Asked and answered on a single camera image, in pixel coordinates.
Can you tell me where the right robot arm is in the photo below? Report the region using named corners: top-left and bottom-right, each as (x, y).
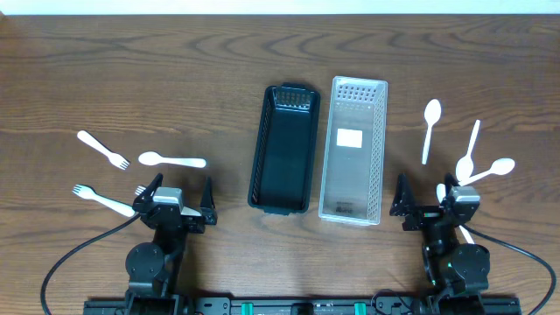
top-left (389, 173), bottom-right (490, 296)

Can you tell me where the white plastic spoon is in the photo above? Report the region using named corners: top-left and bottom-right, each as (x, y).
top-left (458, 157), bottom-right (515, 186)
top-left (436, 184), bottom-right (474, 244)
top-left (422, 99), bottom-right (442, 165)
top-left (455, 120), bottom-right (481, 181)

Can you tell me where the black perforated plastic basket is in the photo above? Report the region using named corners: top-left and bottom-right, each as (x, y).
top-left (248, 82), bottom-right (320, 215)

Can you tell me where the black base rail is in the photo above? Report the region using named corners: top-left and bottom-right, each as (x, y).
top-left (83, 294), bottom-right (522, 315)

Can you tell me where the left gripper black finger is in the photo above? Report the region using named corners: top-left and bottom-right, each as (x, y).
top-left (200, 177), bottom-right (215, 210)
top-left (132, 173), bottom-right (164, 213)

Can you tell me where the clear perforated plastic basket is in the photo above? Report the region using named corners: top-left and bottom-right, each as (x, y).
top-left (318, 76), bottom-right (388, 226)

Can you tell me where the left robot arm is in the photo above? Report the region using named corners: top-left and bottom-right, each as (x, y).
top-left (125, 173), bottom-right (218, 298)

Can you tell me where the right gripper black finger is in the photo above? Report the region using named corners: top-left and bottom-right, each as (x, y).
top-left (389, 173), bottom-right (416, 215)
top-left (442, 172), bottom-right (459, 205)

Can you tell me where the wooden fork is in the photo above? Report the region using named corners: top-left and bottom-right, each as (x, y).
top-left (73, 185), bottom-right (135, 218)
top-left (135, 185), bottom-right (146, 195)
top-left (77, 130), bottom-right (130, 171)

